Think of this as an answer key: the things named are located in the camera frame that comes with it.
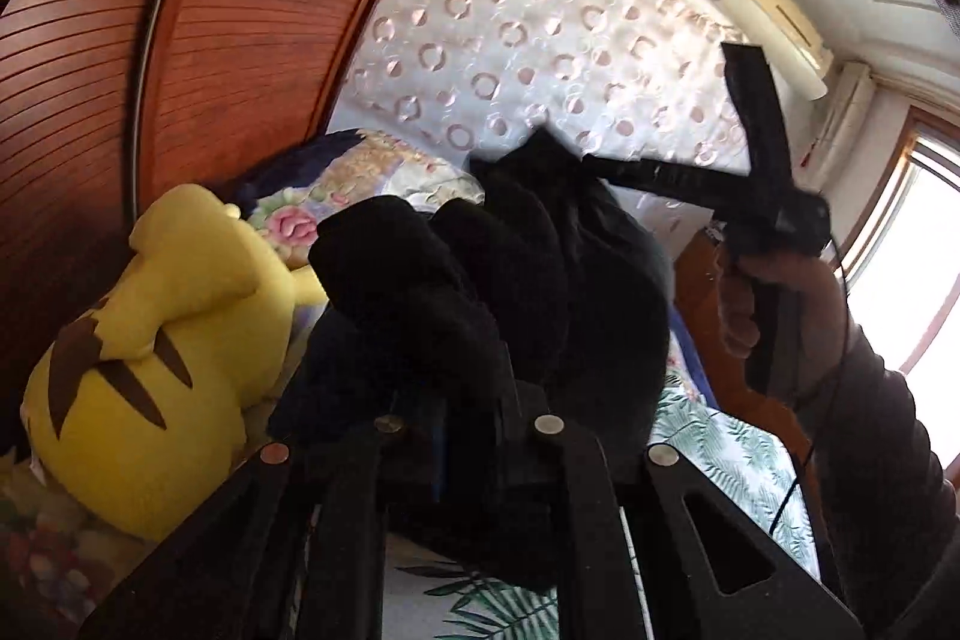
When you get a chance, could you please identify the pale window curtain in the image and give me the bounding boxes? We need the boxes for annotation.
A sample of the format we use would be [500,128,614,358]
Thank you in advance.
[806,61,875,161]

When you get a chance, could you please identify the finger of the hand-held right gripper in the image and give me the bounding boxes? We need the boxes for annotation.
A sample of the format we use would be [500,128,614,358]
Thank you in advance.
[581,152,751,214]

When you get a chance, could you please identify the thin black cable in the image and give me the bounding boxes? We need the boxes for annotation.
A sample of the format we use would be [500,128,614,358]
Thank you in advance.
[765,227,852,540]

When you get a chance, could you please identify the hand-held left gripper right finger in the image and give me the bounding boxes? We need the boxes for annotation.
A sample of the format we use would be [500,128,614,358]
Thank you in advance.
[491,377,863,640]

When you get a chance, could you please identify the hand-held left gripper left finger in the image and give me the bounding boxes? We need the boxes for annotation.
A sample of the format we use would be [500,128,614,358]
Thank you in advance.
[79,385,458,640]

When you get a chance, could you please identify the person's right forearm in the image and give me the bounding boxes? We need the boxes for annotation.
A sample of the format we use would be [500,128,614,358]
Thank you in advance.
[795,310,960,640]

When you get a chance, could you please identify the leaf print bed sheet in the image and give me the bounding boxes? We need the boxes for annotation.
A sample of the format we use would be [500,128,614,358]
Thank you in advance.
[300,302,822,640]

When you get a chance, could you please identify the dark floral bedding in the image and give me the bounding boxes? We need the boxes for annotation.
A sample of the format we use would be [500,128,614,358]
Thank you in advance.
[0,445,151,640]

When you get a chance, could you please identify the wall air conditioner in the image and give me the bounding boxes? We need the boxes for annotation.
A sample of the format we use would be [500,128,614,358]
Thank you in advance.
[724,0,837,101]

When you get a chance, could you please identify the wooden slatted wardrobe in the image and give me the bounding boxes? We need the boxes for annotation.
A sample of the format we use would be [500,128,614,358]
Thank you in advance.
[0,0,466,453]

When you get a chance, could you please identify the circle print wall cloth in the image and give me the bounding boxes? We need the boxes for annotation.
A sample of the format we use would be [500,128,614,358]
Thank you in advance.
[322,0,758,251]

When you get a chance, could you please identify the yellow plush toy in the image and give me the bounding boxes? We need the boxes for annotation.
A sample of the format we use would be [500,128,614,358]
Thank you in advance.
[19,182,331,543]

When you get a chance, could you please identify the black printed t-shirt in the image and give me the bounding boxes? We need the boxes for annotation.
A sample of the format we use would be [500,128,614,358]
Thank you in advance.
[266,126,672,596]

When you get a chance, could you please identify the person's right hand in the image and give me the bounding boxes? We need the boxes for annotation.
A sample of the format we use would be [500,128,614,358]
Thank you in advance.
[712,246,848,401]

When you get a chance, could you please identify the long wooden cabinet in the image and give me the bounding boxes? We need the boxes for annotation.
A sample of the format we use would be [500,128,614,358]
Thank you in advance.
[675,227,811,438]

